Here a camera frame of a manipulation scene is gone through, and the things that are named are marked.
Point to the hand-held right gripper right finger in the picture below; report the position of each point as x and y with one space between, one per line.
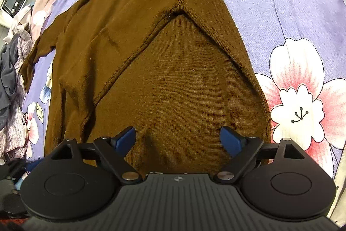
229 140

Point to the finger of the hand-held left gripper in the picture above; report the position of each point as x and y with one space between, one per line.
32 167

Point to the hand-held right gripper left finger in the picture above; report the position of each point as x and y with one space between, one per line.
125 140

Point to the brown knit sweater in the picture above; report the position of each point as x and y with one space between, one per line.
167 71

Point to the grey striped cloth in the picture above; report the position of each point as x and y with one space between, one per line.
16 133

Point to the dark grey garment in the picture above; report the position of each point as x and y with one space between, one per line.
6 79

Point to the purple floral bed sheet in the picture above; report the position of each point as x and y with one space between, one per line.
270 9

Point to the light beige cloth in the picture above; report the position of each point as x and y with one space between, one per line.
19 20

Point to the pink polka dot pillow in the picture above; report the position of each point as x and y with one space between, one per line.
44 11

